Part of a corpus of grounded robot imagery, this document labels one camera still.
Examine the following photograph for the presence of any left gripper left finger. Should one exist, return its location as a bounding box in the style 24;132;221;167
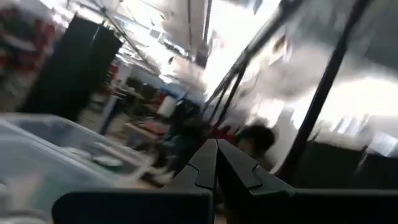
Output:
52;138;219;224

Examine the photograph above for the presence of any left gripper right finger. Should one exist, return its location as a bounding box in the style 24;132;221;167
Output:
216;138;398;224

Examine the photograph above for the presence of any black partition panel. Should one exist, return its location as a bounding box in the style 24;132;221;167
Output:
18;14;124;123

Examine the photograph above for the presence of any black upright frame pole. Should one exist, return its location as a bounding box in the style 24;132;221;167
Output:
275;0;371;185

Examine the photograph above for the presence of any black diagonal frame bar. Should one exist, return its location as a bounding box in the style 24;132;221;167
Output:
201;0;307;110

